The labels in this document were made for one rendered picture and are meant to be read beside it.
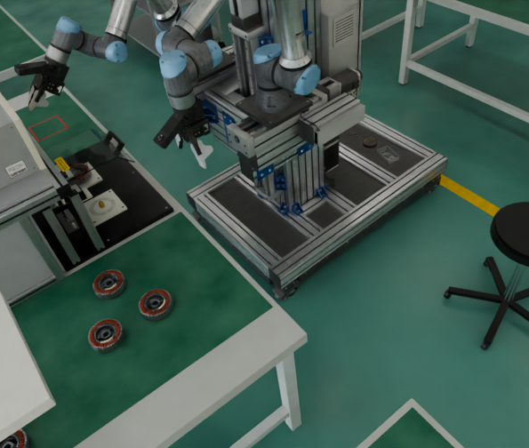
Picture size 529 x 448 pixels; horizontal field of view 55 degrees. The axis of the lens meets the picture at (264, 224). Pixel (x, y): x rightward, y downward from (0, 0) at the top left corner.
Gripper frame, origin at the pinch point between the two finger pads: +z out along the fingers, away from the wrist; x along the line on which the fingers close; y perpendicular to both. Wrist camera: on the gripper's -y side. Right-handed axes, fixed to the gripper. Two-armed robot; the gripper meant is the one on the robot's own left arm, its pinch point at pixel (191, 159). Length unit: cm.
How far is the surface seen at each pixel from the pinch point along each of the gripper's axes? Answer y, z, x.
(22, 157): -42, -4, 38
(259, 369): -19, 40, -53
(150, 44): 111, 97, 272
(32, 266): -57, 29, 26
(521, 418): 67, 115, -107
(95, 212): -27, 37, 44
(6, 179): -49, 1, 38
